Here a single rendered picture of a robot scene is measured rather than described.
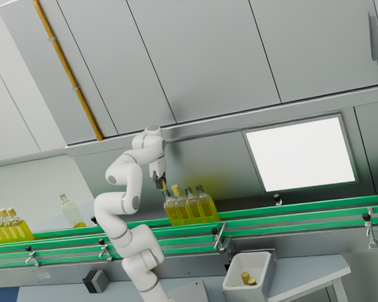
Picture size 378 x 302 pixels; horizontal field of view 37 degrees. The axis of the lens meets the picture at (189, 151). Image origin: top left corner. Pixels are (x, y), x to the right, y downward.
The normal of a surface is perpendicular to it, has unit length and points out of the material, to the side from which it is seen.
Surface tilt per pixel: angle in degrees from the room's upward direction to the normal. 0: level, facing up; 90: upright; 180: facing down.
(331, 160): 90
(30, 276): 90
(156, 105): 90
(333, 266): 0
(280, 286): 0
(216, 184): 90
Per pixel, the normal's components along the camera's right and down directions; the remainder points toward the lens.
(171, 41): -0.32, 0.51
